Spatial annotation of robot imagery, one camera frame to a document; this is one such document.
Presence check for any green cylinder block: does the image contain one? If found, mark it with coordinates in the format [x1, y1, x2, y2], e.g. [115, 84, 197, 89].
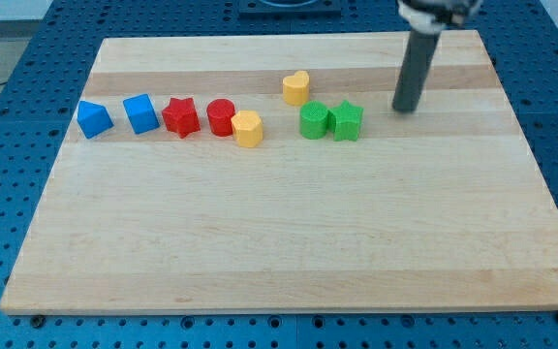
[299, 101, 328, 140]

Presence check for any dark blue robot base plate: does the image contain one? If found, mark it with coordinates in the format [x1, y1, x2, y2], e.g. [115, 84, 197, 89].
[235, 0, 342, 17]

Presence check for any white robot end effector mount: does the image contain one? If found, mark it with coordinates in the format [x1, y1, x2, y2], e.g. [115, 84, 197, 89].
[397, 0, 482, 34]

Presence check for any blue cube block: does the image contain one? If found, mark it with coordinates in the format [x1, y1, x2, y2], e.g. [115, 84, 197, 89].
[122, 94, 160, 135]

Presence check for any yellow heart block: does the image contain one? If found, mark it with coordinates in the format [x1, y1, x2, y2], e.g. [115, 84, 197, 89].
[282, 71, 310, 106]

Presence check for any green star block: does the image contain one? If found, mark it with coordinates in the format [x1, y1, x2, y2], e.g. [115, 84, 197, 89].
[328, 100, 363, 142]

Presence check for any yellow hexagon block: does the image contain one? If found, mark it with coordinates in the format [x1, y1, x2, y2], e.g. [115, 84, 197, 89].
[231, 111, 264, 148]

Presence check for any red star block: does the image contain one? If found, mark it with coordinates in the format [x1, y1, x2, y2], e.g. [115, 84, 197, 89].
[162, 97, 201, 139]

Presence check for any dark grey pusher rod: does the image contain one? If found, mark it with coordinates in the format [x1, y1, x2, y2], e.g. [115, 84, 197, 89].
[392, 29, 441, 113]

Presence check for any blue triangle block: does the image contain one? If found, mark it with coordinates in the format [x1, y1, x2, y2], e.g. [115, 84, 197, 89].
[77, 101, 113, 139]

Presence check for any wooden board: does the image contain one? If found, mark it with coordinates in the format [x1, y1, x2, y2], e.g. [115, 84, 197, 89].
[0, 30, 558, 316]

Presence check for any red cylinder block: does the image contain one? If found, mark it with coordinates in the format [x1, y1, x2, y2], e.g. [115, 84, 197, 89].
[206, 98, 235, 137]

